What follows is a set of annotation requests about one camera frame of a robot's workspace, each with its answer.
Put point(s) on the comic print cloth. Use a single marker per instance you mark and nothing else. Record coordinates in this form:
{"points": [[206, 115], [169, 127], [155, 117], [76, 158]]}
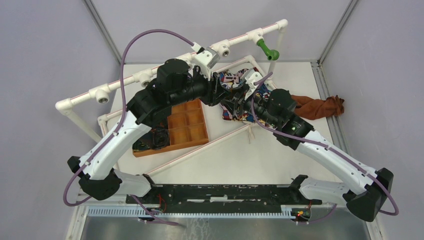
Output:
{"points": [[230, 80]]}

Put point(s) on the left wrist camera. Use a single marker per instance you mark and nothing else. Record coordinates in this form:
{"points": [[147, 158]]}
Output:
{"points": [[205, 59]]}

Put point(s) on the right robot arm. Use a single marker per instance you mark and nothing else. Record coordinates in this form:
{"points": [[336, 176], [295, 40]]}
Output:
{"points": [[365, 191]]}

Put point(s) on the dark patterned rolled cloth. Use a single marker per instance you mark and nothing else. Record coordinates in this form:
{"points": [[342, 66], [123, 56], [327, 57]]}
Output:
{"points": [[156, 139]]}

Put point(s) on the white slotted cable duct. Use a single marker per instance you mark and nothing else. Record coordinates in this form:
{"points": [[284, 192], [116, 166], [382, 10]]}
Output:
{"points": [[138, 212]]}

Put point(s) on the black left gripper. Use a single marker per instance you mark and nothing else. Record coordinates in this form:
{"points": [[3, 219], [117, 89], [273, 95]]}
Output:
{"points": [[215, 94]]}

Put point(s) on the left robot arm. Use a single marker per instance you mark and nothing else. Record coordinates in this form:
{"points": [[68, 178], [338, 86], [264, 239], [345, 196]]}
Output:
{"points": [[95, 170]]}

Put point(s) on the brown cloth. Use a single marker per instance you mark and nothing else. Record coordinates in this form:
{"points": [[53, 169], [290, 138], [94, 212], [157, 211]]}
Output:
{"points": [[313, 109]]}

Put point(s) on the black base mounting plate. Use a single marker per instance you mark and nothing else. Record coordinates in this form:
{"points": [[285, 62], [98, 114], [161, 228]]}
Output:
{"points": [[224, 199]]}

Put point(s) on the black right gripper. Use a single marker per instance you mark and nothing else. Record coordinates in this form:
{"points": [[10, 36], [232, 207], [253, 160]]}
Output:
{"points": [[241, 93]]}

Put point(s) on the white pvc pipe frame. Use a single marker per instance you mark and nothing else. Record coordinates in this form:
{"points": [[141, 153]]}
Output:
{"points": [[221, 47]]}

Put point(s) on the wooden compartment tray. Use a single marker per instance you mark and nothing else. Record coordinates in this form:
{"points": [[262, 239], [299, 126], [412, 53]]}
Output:
{"points": [[186, 126]]}

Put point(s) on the green plastic water faucet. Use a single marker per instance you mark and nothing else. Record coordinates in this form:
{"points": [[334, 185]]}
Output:
{"points": [[271, 54]]}

